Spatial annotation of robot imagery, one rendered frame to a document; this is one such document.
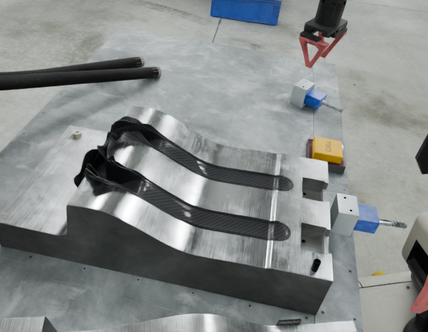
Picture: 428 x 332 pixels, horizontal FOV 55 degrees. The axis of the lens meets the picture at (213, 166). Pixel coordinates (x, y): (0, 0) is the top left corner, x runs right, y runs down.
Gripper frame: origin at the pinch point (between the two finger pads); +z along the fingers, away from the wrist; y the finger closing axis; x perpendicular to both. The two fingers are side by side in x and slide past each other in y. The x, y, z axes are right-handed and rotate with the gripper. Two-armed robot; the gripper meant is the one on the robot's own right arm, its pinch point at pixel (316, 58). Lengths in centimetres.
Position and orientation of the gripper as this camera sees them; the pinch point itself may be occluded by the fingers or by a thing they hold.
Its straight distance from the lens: 105.3
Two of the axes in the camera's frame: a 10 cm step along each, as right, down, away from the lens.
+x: 7.9, 4.6, -4.0
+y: -6.0, 4.8, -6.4
